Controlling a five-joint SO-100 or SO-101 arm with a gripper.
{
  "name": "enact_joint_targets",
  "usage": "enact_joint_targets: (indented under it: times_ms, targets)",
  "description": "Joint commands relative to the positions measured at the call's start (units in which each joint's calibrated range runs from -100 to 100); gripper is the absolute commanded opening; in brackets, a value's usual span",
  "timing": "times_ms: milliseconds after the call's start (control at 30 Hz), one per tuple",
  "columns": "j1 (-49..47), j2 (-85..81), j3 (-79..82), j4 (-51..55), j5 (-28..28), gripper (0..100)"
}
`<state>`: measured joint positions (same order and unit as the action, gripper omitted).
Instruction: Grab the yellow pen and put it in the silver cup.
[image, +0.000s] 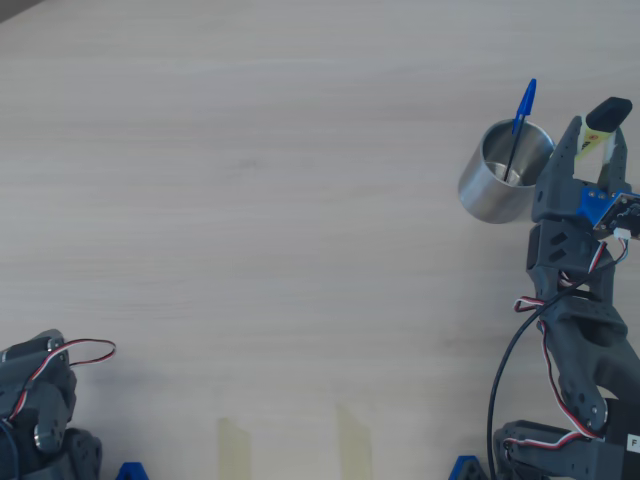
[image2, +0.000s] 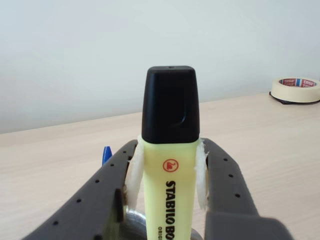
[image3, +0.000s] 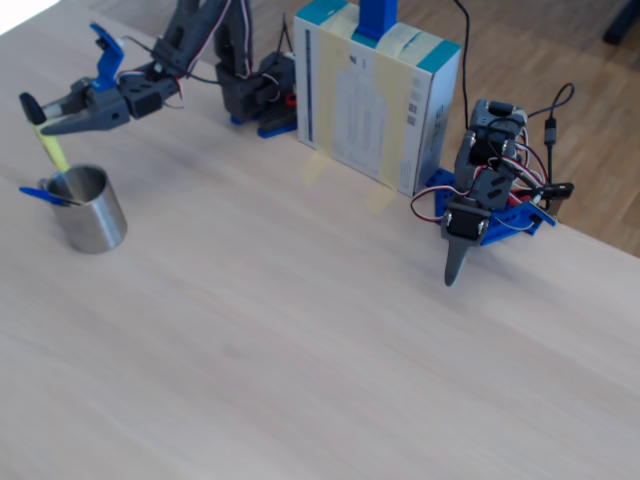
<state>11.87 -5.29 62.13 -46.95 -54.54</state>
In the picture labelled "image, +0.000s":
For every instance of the yellow highlighter with black cap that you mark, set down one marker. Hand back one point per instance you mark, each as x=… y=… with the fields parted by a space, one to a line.
x=607 y=112

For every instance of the grey gripper with camera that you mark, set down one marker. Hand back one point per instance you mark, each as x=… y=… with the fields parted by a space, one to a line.
x=559 y=192

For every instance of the blue base plate with black block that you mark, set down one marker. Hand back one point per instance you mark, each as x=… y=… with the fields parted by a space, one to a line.
x=465 y=470

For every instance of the grey robot arm with camera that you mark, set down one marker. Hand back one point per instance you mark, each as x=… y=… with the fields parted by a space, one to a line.
x=590 y=340

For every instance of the silver metal cup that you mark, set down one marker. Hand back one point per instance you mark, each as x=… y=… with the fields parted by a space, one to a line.
x=480 y=195

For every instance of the grey robot arm without camera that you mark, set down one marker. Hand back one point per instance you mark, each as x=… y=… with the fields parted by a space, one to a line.
x=45 y=400

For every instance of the small camera circuit board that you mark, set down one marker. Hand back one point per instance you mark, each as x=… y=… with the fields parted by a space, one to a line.
x=625 y=215

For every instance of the blue ballpoint pen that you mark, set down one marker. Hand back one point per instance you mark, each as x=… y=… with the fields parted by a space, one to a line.
x=526 y=100

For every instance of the blue camera bracket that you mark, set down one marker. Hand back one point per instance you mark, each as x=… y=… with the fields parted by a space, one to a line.
x=592 y=205

